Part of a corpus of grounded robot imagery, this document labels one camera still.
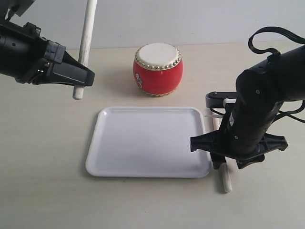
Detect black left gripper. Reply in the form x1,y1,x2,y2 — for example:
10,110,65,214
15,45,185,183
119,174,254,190
15,22,95,86

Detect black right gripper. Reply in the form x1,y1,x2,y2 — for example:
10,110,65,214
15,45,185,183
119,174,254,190
190,98,288,169

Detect whitewashed drumstick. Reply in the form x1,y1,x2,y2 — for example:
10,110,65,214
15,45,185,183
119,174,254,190
211,118,233,193
72,0,99,100

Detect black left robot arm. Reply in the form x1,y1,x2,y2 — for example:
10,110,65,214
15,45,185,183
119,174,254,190
0,20,95,86

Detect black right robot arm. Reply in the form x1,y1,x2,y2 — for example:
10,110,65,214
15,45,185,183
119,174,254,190
190,46,305,169

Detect small red drum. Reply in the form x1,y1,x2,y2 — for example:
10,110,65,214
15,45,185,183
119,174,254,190
133,42,183,96

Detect white plastic tray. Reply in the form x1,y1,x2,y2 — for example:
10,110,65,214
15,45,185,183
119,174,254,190
85,106,211,178

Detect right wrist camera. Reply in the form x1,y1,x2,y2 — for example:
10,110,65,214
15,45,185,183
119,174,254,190
205,91,237,109

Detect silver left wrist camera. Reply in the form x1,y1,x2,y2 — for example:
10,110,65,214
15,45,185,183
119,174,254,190
0,0,35,21

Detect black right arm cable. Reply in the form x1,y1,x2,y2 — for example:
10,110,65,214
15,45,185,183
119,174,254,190
247,26,305,58

